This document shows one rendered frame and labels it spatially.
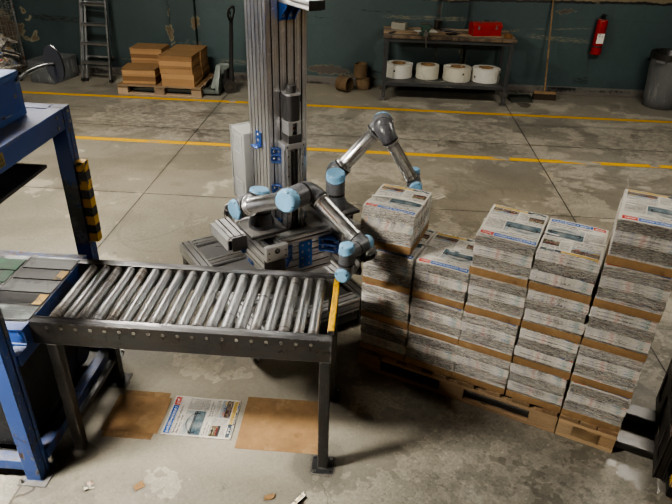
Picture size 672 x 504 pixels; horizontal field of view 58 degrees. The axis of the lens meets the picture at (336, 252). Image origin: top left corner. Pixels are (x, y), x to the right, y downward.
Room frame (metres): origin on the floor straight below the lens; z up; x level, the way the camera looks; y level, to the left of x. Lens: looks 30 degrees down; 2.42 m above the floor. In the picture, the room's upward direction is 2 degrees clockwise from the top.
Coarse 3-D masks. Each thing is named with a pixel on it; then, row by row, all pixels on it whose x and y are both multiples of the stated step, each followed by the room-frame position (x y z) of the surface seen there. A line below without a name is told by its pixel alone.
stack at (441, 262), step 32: (384, 256) 2.77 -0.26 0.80; (416, 256) 2.75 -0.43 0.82; (448, 256) 2.75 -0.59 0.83; (384, 288) 2.77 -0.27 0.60; (416, 288) 2.69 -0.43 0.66; (448, 288) 2.62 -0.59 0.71; (480, 288) 2.55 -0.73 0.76; (512, 288) 2.48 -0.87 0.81; (416, 320) 2.68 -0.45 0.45; (448, 320) 2.60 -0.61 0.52; (480, 320) 2.53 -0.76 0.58; (544, 320) 2.40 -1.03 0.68; (576, 320) 2.35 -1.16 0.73; (416, 352) 2.67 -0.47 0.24; (448, 352) 2.60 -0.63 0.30; (512, 352) 2.45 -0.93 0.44; (544, 352) 2.39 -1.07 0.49; (576, 352) 2.33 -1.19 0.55; (416, 384) 2.66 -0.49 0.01; (448, 384) 2.58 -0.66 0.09; (512, 384) 2.44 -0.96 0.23; (544, 384) 2.37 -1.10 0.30; (512, 416) 2.42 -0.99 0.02; (544, 416) 2.35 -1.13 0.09
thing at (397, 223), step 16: (368, 208) 2.81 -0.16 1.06; (384, 208) 2.78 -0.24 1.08; (400, 208) 2.80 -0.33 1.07; (416, 208) 2.82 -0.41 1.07; (368, 224) 2.80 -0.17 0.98; (384, 224) 2.77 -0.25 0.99; (400, 224) 2.74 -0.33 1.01; (416, 224) 2.77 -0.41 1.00; (384, 240) 2.76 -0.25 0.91; (400, 240) 2.73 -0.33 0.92; (416, 240) 2.82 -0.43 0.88
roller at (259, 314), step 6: (270, 276) 2.55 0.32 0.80; (264, 282) 2.50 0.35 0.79; (270, 282) 2.49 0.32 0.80; (264, 288) 2.44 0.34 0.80; (270, 288) 2.45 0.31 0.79; (264, 294) 2.38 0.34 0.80; (270, 294) 2.41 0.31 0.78; (258, 300) 2.35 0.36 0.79; (264, 300) 2.34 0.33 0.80; (258, 306) 2.29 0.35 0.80; (264, 306) 2.29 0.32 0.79; (258, 312) 2.24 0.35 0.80; (264, 312) 2.26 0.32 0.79; (258, 318) 2.19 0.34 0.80; (252, 324) 2.15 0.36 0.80; (258, 324) 2.15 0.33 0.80
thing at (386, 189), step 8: (384, 184) 3.13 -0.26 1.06; (376, 192) 3.02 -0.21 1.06; (384, 192) 3.03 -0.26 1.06; (392, 192) 3.03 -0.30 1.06; (400, 192) 3.03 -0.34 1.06; (408, 192) 3.03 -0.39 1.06; (416, 192) 3.04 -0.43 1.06; (424, 192) 3.04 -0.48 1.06; (416, 200) 2.94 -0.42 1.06; (424, 200) 2.94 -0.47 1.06; (424, 216) 2.93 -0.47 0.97; (424, 224) 2.97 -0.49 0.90
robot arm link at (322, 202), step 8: (312, 184) 2.78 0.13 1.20; (312, 192) 2.74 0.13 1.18; (320, 192) 2.76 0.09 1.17; (312, 200) 2.74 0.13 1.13; (320, 200) 2.73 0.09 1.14; (328, 200) 2.74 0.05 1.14; (320, 208) 2.72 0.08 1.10; (328, 208) 2.70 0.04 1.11; (336, 208) 2.71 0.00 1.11; (328, 216) 2.69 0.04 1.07; (336, 216) 2.67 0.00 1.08; (344, 216) 2.68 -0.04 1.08; (336, 224) 2.66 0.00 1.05; (344, 224) 2.64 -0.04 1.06; (352, 224) 2.65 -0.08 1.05; (344, 232) 2.62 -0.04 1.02; (352, 232) 2.61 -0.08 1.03; (360, 232) 2.62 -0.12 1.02; (352, 240) 2.59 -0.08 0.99; (360, 240) 2.57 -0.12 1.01; (368, 240) 2.59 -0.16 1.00; (368, 248) 2.58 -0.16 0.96
